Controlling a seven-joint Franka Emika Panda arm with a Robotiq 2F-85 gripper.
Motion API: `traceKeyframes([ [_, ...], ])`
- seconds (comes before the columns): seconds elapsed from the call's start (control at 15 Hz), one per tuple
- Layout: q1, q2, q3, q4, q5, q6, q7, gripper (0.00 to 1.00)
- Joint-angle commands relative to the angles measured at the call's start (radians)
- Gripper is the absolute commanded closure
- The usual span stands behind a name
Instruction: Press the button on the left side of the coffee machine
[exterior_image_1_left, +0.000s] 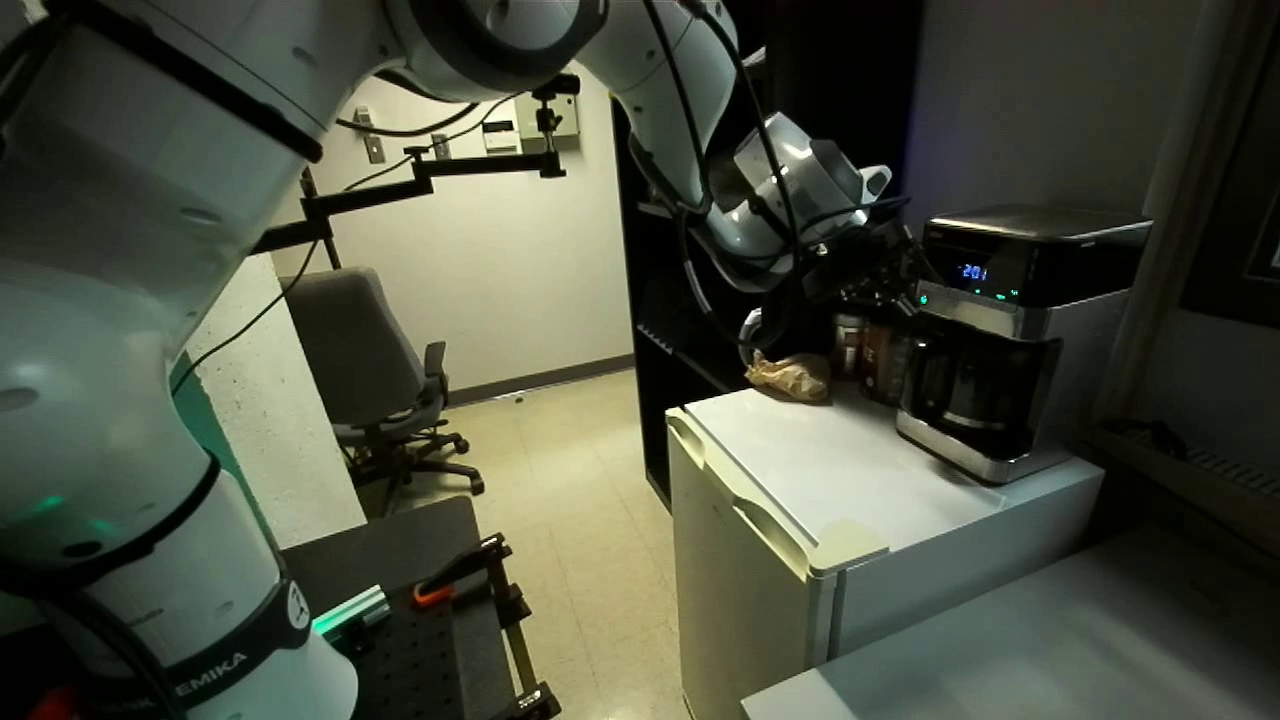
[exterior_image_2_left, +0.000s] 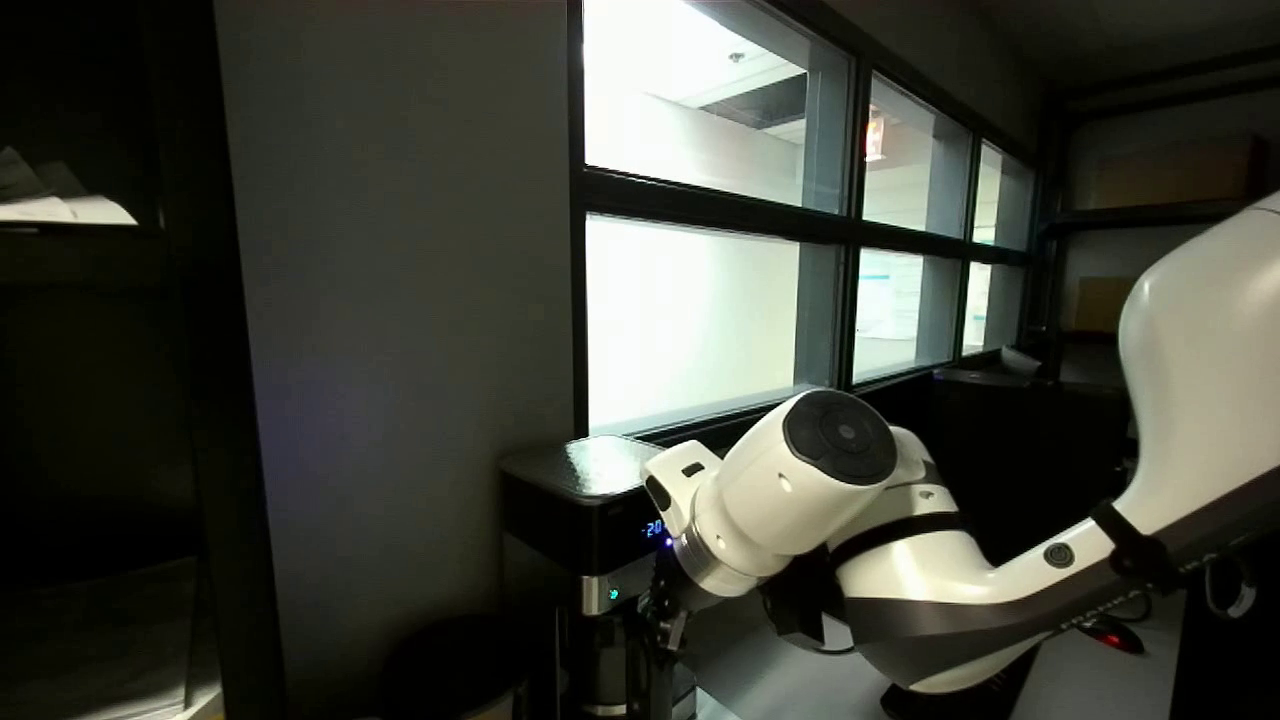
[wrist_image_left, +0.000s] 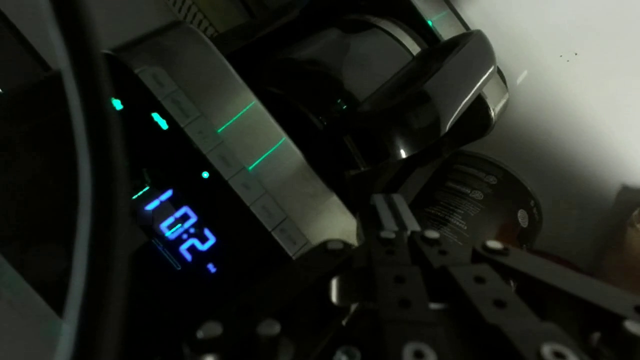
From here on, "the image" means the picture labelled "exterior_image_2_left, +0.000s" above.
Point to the black mouse with red light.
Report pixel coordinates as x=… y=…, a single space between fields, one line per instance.
x=1118 y=636

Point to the black and silver coffee machine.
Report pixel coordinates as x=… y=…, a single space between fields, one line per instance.
x=573 y=514

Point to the wide brown cardboard box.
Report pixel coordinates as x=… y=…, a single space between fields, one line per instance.
x=1101 y=304

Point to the white paper stack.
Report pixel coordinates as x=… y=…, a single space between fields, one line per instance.
x=62 y=207

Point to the dark metal shelf unit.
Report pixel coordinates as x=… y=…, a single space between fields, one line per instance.
x=1147 y=160

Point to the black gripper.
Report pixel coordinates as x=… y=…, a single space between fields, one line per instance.
x=669 y=616

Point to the black window frame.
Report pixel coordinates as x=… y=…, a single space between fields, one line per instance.
x=721 y=210

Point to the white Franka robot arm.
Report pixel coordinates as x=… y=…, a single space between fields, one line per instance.
x=934 y=563

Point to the red exit sign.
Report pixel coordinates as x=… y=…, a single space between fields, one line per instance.
x=872 y=137

